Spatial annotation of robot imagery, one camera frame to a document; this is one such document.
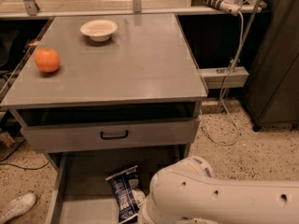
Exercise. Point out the white power strip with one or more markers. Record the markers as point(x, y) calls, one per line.
point(228, 6)

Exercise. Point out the grey top drawer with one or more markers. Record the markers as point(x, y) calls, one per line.
point(81, 137)

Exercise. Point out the white shoe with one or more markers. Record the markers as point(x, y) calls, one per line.
point(17, 207)

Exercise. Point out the grey drawer cabinet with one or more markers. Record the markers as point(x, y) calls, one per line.
point(143, 72)

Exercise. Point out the black drawer handle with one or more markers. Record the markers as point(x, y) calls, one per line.
point(114, 135)

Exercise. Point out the white paper bowl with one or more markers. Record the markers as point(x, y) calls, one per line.
point(99, 30)

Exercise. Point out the blue chip bag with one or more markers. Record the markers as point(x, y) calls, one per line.
point(128, 194)

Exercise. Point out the orange fruit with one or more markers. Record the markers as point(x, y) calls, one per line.
point(47, 60)

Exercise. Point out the open grey middle drawer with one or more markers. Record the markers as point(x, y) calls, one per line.
point(81, 194)

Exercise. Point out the grey back shelf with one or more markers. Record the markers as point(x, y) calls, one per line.
point(93, 3)

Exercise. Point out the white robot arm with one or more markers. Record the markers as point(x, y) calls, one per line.
point(188, 188)

